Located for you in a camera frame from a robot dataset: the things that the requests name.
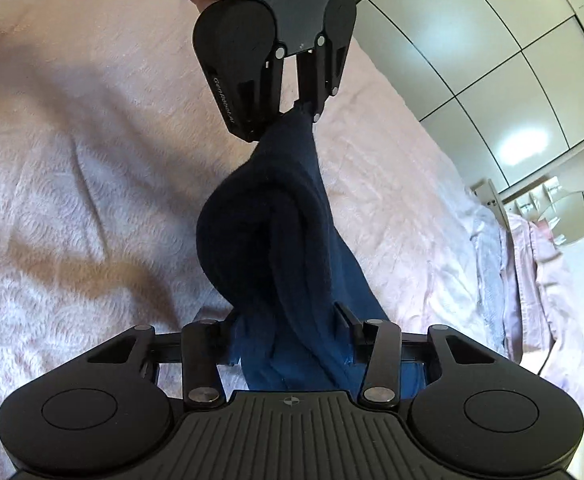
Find white wardrobe doors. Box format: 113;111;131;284
355;0;584;191

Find round mirror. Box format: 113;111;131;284
538;191;584;246

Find navy blue garment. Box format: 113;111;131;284
195;102;429;394

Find pink bed blanket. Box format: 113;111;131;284
0;0;496;479

